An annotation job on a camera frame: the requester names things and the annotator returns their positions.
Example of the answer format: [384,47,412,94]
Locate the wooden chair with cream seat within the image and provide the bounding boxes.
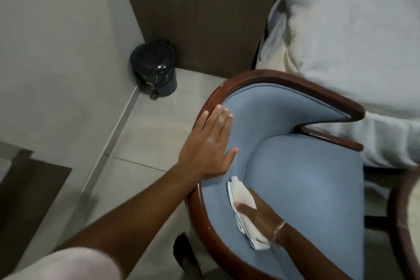
[364,166,420,280]

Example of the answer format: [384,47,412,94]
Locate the person's left forearm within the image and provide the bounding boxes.
[54,162,210,257]

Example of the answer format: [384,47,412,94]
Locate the white cleaning cloth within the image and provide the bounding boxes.
[227,176,271,251]

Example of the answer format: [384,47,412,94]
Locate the pale pink sleeve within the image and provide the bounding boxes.
[0,247,123,280]

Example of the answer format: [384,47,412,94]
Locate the blue upholstered wooden armchair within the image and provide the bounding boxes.
[185,69,366,280]

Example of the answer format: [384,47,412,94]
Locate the person's right hand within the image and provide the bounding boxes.
[234,188,287,247]

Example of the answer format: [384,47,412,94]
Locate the brown wooden wardrobe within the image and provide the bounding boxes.
[115,0,289,77]

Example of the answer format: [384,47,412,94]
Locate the black shoe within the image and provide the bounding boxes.
[173,233,203,280]

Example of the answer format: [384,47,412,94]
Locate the black pedal trash bin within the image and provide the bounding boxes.
[130,40,178,101]

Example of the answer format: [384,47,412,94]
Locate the person's left hand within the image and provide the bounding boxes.
[178,105,240,181]

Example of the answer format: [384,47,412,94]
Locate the white duvet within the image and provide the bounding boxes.
[255,0,420,169]

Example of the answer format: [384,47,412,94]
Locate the person's right forearm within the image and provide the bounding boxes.
[274,222,354,280]

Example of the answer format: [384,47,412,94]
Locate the gold chain bracelet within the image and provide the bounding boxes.
[272,220,289,242]

